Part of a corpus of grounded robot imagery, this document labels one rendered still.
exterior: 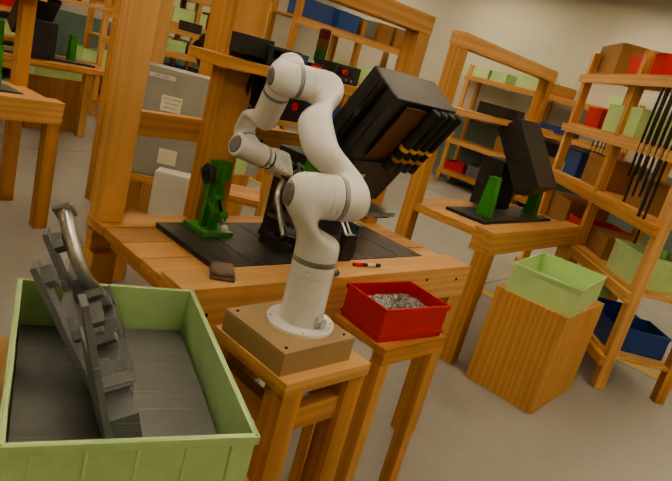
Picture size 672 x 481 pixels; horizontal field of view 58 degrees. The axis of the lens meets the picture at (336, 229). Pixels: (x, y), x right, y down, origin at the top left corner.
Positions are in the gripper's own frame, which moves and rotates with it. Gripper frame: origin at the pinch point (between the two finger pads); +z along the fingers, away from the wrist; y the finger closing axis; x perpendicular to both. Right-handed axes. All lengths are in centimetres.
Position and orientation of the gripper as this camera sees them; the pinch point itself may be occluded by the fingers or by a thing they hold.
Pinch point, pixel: (296, 172)
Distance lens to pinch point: 233.8
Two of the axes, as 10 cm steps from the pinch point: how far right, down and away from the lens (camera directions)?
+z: 6.1, 2.4, 7.5
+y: -1.7, -8.9, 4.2
